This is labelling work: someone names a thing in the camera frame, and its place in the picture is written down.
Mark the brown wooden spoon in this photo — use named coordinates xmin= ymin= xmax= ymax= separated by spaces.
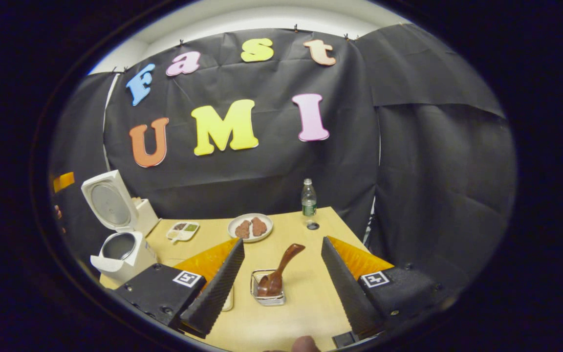
xmin=257 ymin=243 xmax=306 ymax=297

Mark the white round plate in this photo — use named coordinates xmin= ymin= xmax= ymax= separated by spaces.
xmin=227 ymin=213 xmax=274 ymax=243

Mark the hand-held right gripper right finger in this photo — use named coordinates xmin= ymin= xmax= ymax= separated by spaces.
xmin=321 ymin=236 xmax=454 ymax=341

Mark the white toaster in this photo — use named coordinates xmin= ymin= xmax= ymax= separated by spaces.
xmin=132 ymin=198 xmax=161 ymax=238

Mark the clear plastic water bottle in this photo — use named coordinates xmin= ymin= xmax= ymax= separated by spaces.
xmin=301 ymin=178 xmax=318 ymax=218

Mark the white divided condiment dish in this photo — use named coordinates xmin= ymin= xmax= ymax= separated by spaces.
xmin=166 ymin=221 xmax=200 ymax=244

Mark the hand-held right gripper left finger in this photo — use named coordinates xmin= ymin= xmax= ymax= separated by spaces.
xmin=110 ymin=238 xmax=245 ymax=339

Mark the white rice cooker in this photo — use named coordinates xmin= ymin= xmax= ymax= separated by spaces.
xmin=81 ymin=170 xmax=161 ymax=285

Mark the black backdrop cloth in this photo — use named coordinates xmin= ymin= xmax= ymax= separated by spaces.
xmin=49 ymin=23 xmax=517 ymax=294

